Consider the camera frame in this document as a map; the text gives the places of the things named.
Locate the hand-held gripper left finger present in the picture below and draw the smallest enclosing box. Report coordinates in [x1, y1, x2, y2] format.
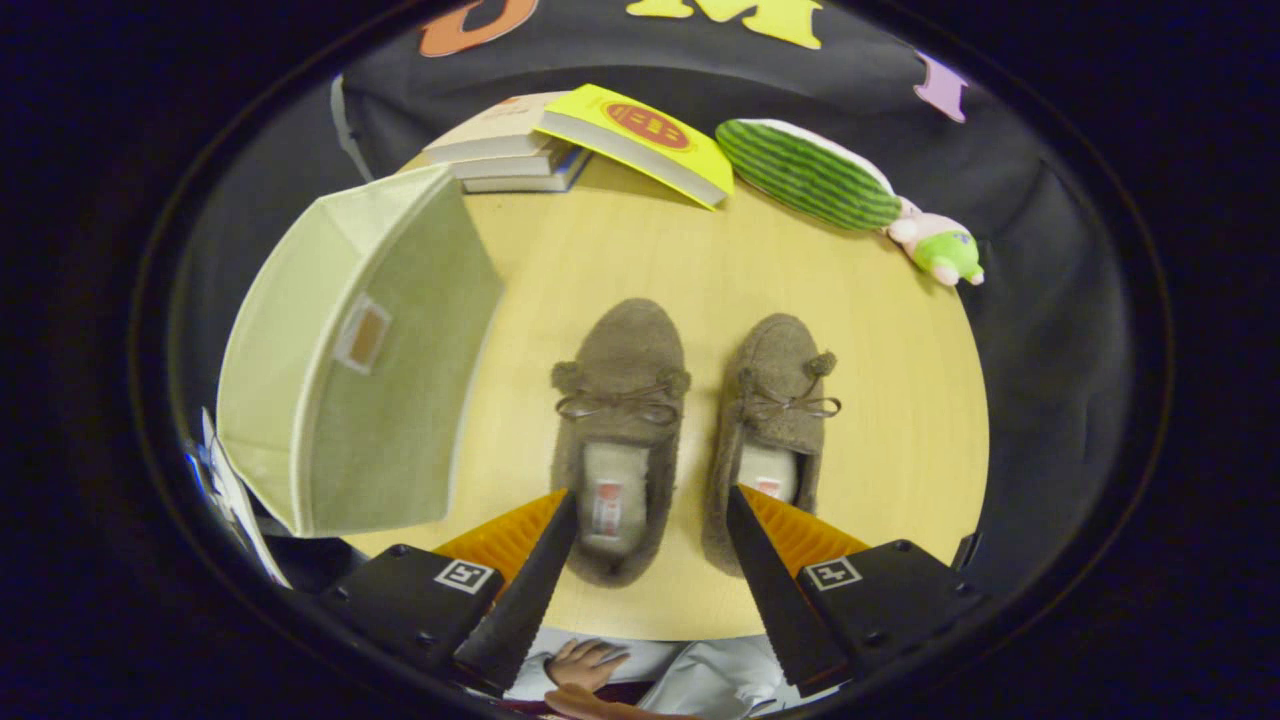
[320, 488, 580, 694]

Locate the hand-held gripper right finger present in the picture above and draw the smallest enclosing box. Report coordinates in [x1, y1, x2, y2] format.
[726, 486, 987, 691]

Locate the pale green fabric storage box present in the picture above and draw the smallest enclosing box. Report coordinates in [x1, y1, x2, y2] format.
[215, 165, 507, 539]

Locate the brown fuzzy slipper shoe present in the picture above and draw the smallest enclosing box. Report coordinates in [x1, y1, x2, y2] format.
[700, 313, 842, 579]
[550, 298, 693, 588]

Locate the pink and green plush toy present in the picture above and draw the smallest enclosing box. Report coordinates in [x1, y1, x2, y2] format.
[887, 198, 986, 288]

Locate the blue-spined book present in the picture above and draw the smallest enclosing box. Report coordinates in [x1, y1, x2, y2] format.
[462, 148, 593, 195]

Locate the watermelon slice plush toy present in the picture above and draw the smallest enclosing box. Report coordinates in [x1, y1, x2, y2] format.
[715, 118, 904, 233]

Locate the grey book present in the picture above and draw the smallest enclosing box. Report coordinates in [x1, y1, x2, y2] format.
[448, 140, 577, 183]

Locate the yellow book with red label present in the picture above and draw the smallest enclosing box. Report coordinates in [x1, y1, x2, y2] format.
[535, 83, 736, 211]

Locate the beige book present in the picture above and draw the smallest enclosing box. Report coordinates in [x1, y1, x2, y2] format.
[423, 92, 573, 166]

